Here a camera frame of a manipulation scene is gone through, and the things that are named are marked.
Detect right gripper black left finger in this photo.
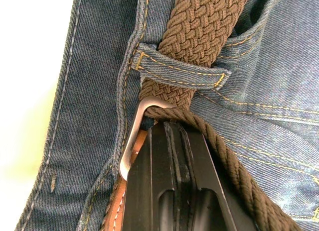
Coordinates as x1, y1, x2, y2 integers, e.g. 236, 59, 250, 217
121, 120, 183, 231

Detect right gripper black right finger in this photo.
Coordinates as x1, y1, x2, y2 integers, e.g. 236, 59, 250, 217
171, 120, 259, 231

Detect brown braided belt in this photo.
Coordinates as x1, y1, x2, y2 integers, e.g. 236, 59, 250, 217
102, 0, 303, 231

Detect blue denim shorts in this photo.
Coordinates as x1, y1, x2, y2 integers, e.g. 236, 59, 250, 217
14, 0, 319, 231

